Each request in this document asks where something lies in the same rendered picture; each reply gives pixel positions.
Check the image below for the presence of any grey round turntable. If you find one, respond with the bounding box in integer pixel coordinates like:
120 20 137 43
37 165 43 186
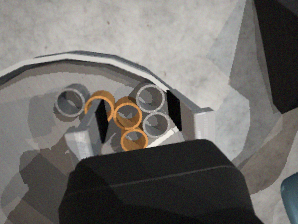
0 51 189 224

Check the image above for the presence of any bronze bushing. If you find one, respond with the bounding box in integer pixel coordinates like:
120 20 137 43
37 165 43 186
121 122 148 151
84 90 115 121
113 96 142 130

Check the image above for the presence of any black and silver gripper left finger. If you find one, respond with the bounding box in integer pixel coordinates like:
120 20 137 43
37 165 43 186
64 99 109 170

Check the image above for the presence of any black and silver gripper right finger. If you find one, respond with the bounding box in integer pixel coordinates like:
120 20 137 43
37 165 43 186
166 89 216 145

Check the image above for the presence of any grey metal bushing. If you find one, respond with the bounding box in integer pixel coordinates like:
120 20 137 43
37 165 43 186
141 108 170 138
55 83 90 117
135 80 165 113

